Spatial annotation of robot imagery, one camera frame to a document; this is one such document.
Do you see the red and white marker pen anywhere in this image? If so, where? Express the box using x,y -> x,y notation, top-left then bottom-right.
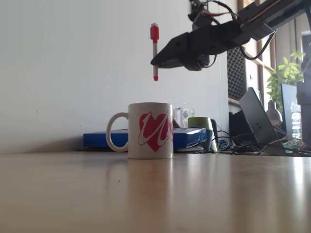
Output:
150,22 -> 160,82

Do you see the green cup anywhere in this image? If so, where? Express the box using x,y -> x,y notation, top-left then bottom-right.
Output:
188,116 -> 214,151

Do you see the black perforated panel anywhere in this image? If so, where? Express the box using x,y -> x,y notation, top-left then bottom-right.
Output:
227,47 -> 246,99

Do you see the clear plastic container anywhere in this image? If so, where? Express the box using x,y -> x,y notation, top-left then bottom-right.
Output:
173,107 -> 195,128

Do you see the white mug with red heart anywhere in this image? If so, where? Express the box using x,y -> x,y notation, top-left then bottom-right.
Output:
106,102 -> 174,160

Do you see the green leafy plant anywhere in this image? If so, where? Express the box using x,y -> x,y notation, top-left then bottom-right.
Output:
266,50 -> 306,105

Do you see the grey laptop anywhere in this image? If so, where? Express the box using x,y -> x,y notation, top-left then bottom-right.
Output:
239,86 -> 287,156

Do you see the white desk lamp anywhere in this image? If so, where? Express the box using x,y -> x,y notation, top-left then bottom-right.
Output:
266,100 -> 284,127

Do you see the blue flat box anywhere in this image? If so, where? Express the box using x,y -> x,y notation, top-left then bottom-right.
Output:
83,127 -> 207,149

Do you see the dark computer monitor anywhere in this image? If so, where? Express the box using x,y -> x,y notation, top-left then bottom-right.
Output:
280,83 -> 302,140

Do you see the clear plastic water bottle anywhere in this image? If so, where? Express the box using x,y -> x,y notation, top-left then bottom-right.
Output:
291,101 -> 302,141

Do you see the green circuit board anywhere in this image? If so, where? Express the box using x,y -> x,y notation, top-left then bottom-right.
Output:
283,139 -> 306,149

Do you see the black camera on bracket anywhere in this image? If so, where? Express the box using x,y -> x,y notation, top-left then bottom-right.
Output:
188,0 -> 221,31

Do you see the wooden shelf frame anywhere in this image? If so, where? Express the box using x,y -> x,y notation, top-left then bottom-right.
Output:
227,0 -> 276,98

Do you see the black cable bundle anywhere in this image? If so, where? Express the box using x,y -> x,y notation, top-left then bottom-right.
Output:
216,130 -> 263,156

